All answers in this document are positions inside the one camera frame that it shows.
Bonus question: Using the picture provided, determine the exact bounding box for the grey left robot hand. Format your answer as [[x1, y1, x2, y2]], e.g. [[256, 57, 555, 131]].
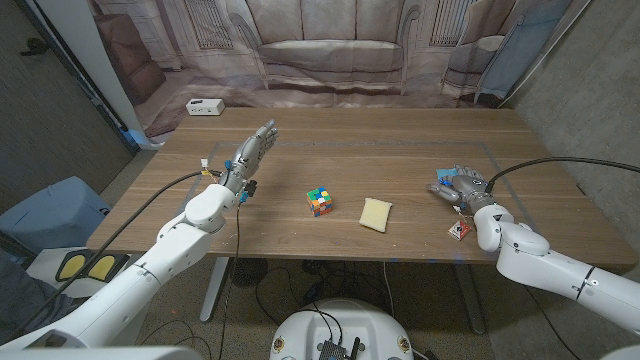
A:
[[219, 118, 279, 195]]

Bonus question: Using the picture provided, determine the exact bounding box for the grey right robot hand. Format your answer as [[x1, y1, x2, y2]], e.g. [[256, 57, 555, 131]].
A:
[[427, 164, 496, 215]]

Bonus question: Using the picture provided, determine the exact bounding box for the multicoloured puzzle cube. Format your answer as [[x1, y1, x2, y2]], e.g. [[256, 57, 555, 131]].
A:
[[306, 186, 334, 218]]

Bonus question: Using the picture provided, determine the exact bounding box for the red white matchbox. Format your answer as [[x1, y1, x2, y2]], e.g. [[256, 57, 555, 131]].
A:
[[447, 219, 472, 242]]

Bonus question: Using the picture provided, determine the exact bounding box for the white power socket box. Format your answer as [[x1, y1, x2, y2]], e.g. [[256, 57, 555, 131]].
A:
[[185, 98, 226, 117]]

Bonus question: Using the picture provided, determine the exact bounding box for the yellow sponge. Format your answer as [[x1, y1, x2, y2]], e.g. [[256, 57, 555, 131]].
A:
[[358, 197, 393, 234]]

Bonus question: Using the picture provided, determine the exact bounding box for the grey table leg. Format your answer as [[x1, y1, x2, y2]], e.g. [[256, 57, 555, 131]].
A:
[[454, 263, 487, 335]]

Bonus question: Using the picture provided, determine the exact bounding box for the black round floor fan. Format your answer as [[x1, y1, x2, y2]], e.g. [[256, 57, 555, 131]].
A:
[[229, 257, 270, 288]]

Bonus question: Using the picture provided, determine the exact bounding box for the printed sofa room backdrop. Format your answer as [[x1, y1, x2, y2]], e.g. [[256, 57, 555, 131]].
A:
[[87, 0, 594, 139]]

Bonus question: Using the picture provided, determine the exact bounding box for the white table leg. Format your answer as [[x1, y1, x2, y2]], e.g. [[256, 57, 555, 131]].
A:
[[199, 257, 230, 323]]

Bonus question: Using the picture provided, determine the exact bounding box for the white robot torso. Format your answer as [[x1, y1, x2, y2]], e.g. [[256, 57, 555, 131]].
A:
[[269, 298, 415, 360]]

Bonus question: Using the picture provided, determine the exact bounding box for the yellow foot pedal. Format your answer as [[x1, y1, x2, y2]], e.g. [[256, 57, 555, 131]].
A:
[[55, 253, 87, 282], [84, 253, 130, 281]]

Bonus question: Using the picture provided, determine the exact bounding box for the person in dark jeans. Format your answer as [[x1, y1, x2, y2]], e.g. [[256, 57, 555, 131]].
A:
[[0, 249, 84, 341]]

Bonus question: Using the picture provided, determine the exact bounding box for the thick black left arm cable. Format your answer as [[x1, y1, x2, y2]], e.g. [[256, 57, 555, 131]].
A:
[[0, 170, 224, 341]]

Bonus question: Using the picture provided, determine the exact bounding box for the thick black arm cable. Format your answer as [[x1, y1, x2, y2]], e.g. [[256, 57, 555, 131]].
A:
[[487, 156, 640, 194], [0, 170, 224, 341]]

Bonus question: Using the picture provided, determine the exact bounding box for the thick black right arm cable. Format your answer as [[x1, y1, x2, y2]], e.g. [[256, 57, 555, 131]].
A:
[[487, 156, 640, 194]]

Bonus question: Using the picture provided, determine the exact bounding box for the black floor cable bundle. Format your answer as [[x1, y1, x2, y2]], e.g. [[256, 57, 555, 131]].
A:
[[254, 260, 386, 327]]

